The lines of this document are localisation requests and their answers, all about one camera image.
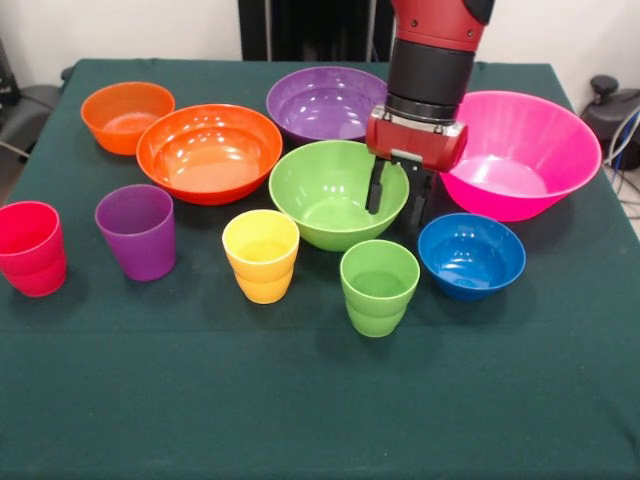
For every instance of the purple cup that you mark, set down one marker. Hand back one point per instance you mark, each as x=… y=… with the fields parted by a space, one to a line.
x=137 y=250

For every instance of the dark green tablecloth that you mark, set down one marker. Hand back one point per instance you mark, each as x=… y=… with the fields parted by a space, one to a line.
x=300 y=400

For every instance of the yellow cup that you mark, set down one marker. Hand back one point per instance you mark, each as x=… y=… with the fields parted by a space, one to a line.
x=262 y=285

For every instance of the green bowl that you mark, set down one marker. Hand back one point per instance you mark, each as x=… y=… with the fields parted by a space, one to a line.
x=320 y=210

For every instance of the large pink bowl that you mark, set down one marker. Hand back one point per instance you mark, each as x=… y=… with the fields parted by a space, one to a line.
x=525 y=150

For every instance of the small orange bowl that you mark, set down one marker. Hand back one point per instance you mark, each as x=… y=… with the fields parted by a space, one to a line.
x=120 y=110

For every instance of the large orange bowl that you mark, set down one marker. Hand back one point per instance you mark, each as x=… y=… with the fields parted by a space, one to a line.
x=210 y=165

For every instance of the purple bowl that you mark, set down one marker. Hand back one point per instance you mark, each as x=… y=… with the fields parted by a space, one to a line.
x=320 y=105

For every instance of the green cup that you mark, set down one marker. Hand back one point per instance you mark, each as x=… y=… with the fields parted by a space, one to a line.
x=377 y=310

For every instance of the blue bowl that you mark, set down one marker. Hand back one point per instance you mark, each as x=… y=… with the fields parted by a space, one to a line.
x=470 y=260

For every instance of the pink cup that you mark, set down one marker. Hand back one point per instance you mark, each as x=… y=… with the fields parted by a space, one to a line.
x=30 y=270

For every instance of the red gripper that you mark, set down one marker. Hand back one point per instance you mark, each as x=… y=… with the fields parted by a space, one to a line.
x=410 y=145

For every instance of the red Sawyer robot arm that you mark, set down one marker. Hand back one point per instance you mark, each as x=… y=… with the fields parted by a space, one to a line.
x=430 y=70

